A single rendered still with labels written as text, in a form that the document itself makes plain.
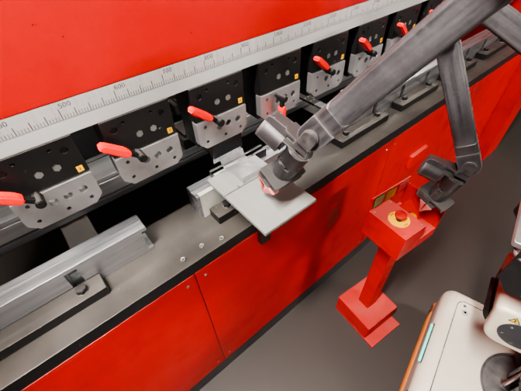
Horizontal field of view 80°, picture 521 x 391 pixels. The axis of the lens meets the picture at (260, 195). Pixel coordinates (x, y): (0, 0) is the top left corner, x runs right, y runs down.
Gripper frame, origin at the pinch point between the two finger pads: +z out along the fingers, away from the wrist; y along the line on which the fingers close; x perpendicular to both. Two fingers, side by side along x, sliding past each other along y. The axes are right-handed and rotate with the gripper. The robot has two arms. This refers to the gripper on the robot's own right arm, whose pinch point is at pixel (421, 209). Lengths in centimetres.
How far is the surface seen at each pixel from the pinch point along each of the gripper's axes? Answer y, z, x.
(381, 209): 7.9, 2.2, 10.8
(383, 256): -4.1, 24.2, 8.5
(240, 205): 26, -16, 59
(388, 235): -0.5, 3.5, 15.3
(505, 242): -37, 72, -97
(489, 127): 26, 61, -162
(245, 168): 37, -13, 50
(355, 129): 38.9, -2.3, -3.3
